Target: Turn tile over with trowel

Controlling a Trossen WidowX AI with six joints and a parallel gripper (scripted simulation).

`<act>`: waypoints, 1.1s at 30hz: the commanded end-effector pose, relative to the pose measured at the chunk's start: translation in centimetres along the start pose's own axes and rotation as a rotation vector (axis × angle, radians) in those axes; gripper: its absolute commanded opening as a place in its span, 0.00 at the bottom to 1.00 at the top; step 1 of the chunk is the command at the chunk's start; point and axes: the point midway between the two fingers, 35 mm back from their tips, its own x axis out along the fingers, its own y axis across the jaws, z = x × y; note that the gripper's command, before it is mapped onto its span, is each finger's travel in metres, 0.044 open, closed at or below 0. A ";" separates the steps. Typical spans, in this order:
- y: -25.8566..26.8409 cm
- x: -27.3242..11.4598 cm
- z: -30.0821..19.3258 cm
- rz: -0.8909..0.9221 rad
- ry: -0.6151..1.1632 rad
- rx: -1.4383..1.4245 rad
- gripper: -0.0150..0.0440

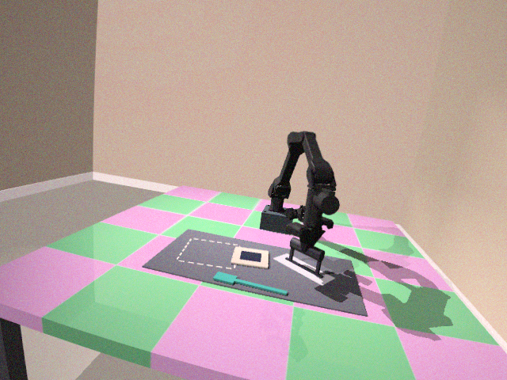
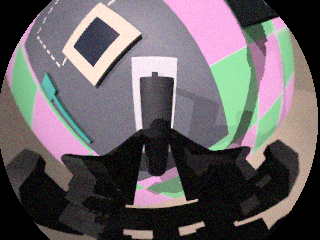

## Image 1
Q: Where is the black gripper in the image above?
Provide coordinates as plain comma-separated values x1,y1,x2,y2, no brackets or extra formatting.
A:
285,204,334,252

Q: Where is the white square tile with dark blue centre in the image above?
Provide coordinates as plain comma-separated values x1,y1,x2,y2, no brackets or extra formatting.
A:
231,247,269,268

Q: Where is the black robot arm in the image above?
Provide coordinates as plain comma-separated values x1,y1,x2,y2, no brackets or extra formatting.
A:
268,131,340,221

